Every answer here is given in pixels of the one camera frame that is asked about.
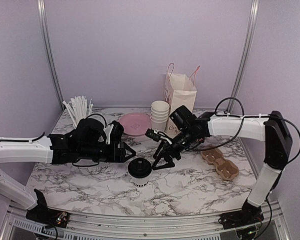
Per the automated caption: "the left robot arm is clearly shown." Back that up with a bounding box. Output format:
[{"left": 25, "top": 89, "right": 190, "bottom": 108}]
[{"left": 0, "top": 118, "right": 136, "bottom": 223}]

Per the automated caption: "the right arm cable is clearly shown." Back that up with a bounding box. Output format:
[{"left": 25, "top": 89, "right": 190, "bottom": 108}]
[{"left": 184, "top": 96, "right": 300, "bottom": 165}]

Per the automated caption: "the stack of white paper cups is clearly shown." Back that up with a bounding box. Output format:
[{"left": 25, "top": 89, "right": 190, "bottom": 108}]
[{"left": 150, "top": 100, "right": 170, "bottom": 132}]

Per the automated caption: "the paper takeout bag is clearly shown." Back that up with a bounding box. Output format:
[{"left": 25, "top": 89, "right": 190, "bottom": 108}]
[{"left": 163, "top": 62, "right": 201, "bottom": 136}]

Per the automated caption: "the brown cardboard cup carrier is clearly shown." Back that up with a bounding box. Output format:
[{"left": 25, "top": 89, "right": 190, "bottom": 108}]
[{"left": 200, "top": 148, "right": 239, "bottom": 181}]

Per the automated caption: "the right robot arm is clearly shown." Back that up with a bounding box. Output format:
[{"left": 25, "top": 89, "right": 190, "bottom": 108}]
[{"left": 146, "top": 106, "right": 293, "bottom": 224}]

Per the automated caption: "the black cup lid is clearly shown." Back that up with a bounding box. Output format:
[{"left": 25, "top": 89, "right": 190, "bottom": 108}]
[{"left": 128, "top": 157, "right": 152, "bottom": 179}]

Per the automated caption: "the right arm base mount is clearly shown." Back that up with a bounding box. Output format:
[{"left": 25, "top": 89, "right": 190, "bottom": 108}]
[{"left": 218, "top": 200, "right": 264, "bottom": 230}]

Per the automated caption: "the white paper cup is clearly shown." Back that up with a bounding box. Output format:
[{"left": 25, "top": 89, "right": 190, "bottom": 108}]
[{"left": 131, "top": 175, "right": 150, "bottom": 189}]

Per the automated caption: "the aluminium front rail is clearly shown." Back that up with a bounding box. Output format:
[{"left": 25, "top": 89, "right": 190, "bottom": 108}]
[{"left": 0, "top": 201, "right": 291, "bottom": 240}]

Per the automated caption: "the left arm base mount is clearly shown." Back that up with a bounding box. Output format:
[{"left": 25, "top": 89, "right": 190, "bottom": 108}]
[{"left": 26, "top": 189, "right": 70, "bottom": 228}]

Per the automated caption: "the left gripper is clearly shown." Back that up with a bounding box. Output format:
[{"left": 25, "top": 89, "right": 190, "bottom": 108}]
[{"left": 78, "top": 141, "right": 136, "bottom": 163}]

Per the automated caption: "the pink plate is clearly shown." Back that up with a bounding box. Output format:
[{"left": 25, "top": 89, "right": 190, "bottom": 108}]
[{"left": 118, "top": 112, "right": 151, "bottom": 137}]

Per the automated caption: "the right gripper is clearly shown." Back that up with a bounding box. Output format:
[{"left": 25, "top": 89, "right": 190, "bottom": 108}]
[{"left": 152, "top": 126, "right": 200, "bottom": 170}]

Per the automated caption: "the black cup with straws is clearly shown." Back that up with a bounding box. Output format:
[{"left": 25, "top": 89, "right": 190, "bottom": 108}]
[{"left": 62, "top": 95, "right": 94, "bottom": 128}]

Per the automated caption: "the right aluminium frame post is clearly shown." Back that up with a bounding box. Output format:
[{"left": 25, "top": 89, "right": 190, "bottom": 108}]
[{"left": 230, "top": 0, "right": 260, "bottom": 98}]

